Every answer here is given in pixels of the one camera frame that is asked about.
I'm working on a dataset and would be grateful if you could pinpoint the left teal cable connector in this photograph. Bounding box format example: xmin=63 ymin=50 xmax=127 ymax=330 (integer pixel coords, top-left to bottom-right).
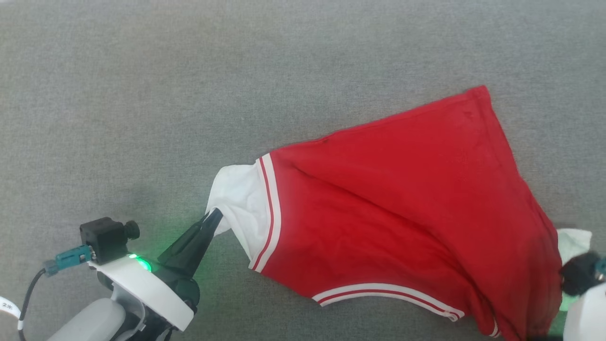
xmin=45 ymin=245 xmax=93 ymax=277

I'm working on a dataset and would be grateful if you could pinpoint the white cable label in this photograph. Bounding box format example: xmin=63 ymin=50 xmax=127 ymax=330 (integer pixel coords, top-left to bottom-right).
xmin=0 ymin=296 xmax=24 ymax=331

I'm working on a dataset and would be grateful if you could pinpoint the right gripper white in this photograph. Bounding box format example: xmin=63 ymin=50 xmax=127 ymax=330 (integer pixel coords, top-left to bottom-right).
xmin=563 ymin=283 xmax=606 ymax=341

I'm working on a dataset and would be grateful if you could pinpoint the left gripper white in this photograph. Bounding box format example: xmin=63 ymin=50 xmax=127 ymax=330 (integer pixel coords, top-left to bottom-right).
xmin=90 ymin=208 xmax=223 ymax=341

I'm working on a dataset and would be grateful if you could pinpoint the red and white shirt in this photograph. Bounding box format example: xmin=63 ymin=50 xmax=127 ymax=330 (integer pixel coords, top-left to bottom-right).
xmin=206 ymin=85 xmax=593 ymax=341

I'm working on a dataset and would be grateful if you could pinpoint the left black cable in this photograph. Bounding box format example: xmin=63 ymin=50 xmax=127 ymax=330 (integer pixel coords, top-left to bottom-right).
xmin=18 ymin=269 xmax=49 ymax=341

